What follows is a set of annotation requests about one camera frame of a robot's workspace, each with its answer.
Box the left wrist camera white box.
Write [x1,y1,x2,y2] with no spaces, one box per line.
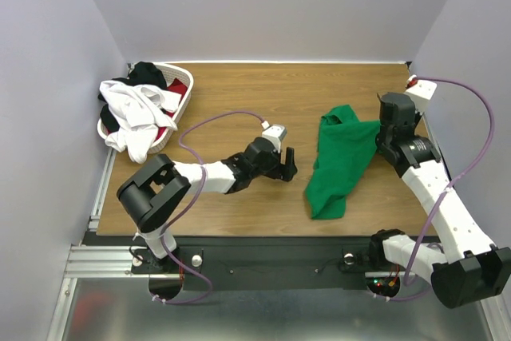
[261,125,287,153]

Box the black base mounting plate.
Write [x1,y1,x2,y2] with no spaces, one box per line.
[129,236,392,295]

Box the purple cable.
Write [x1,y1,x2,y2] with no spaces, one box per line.
[373,77,495,302]
[151,111,269,305]

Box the black t shirt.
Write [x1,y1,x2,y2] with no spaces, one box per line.
[97,61,168,133]

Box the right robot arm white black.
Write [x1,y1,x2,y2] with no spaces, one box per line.
[367,93,510,308]

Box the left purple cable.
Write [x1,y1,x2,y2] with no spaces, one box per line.
[151,111,269,305]

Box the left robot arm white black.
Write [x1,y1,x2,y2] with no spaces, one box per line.
[117,137,297,272]

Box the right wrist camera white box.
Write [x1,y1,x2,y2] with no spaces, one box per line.
[404,75,437,114]

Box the red t shirt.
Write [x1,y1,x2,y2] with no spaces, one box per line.
[166,78,189,123]

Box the white t shirt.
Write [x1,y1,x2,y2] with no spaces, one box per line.
[99,80,180,164]

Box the green t shirt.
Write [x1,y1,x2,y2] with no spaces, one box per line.
[305,105,380,220]

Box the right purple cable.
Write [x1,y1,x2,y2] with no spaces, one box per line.
[373,77,495,302]

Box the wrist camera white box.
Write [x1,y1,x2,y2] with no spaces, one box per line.
[404,75,437,114]
[261,125,287,153]

